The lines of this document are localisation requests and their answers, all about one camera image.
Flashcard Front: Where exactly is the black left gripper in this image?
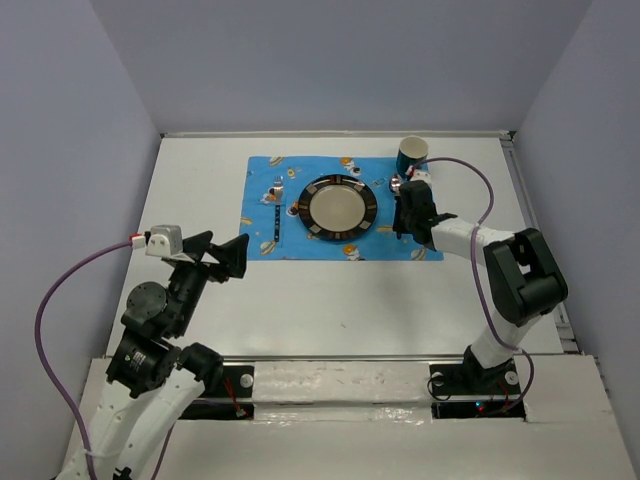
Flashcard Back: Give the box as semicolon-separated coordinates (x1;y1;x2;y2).
169;228;250;333

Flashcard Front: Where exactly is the teal mug cream inside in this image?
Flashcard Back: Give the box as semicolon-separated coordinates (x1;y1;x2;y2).
396;136;429;176

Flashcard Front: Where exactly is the blue space print cloth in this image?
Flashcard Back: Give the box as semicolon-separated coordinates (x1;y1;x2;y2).
239;155;443;261

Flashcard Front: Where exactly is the black rimmed cream plate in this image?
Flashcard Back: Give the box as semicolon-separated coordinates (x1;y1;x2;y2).
297;174;378;242

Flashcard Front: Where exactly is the silver fork black handle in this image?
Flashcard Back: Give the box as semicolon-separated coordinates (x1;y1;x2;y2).
273;176;284;243

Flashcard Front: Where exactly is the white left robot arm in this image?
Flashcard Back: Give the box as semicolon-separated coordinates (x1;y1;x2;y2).
49;225;248;479

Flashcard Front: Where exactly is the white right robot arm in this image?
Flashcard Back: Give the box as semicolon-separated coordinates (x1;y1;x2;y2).
202;175;568;392

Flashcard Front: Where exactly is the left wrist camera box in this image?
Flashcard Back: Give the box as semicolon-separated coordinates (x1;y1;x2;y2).
145;224;183;258

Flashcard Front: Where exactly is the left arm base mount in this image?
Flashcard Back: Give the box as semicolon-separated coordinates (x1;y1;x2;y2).
179;363;255;421

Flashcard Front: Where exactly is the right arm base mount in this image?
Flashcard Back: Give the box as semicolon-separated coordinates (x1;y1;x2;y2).
426;360;526;420

